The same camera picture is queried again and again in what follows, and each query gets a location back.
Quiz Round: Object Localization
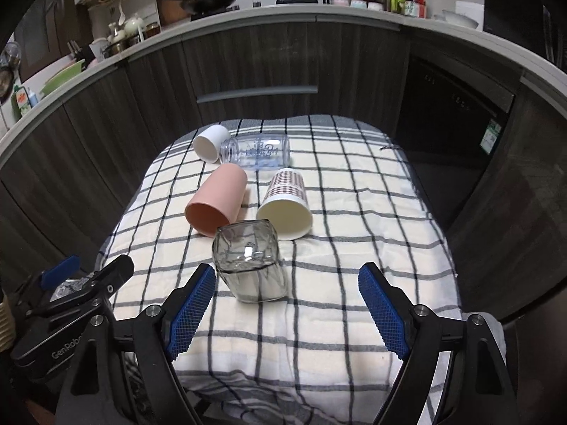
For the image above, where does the clear printed glass cup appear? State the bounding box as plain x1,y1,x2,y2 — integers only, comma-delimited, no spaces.
219,133,293,170

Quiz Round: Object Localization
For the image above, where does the green sticker label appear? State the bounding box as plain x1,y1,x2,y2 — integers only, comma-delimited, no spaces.
481,120,501,155

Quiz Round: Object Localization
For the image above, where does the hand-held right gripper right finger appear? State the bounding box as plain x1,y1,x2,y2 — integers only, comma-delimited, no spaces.
358,262,519,425

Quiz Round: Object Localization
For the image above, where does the black induction cooker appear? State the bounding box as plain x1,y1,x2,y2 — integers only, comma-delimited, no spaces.
190,5,241,21

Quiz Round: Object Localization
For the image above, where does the built-in black dishwasher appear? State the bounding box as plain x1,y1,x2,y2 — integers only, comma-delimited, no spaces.
394,53,517,170

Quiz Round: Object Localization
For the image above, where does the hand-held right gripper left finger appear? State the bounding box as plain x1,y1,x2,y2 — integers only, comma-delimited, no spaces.
55,262,218,425

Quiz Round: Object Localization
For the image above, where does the beige woven basket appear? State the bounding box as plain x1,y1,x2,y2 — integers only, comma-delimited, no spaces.
0,292,17,350

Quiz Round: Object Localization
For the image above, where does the grey drawer handle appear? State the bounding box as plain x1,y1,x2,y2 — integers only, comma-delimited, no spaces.
196,85,319,104

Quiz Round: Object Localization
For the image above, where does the checked cloth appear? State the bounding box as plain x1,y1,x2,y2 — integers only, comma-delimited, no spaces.
95,114,464,425

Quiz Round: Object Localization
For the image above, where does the black countertop appliance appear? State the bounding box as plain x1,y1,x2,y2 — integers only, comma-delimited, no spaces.
483,0,546,56

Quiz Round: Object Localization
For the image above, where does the metal strainer ladle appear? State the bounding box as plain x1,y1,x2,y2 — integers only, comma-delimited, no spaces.
0,41,23,98

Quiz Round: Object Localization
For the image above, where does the white teapot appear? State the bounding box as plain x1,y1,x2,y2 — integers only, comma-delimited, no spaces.
122,13,145,38

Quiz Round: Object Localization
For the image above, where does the grey glass cup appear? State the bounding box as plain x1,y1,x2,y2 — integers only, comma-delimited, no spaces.
213,220,288,304

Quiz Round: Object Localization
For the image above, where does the white bowl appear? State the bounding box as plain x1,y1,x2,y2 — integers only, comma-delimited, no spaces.
432,9,481,32

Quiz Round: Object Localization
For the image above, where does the pink cup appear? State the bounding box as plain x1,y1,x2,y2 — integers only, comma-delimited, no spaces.
185,163,249,237

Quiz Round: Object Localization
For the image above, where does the white cup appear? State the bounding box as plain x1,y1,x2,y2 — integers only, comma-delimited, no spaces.
192,124,231,163

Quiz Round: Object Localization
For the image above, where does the green dish soap bottle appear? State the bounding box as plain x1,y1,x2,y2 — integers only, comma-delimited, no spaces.
11,83,32,118

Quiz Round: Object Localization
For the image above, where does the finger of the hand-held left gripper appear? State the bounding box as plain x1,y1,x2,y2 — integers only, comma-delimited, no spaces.
41,255,81,290
89,255,135,302

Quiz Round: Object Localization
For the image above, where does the dotted paper cup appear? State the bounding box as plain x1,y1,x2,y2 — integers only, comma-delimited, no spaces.
256,167,313,240

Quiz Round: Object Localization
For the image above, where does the green plastic basin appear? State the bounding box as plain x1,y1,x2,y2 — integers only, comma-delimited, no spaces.
40,59,86,97

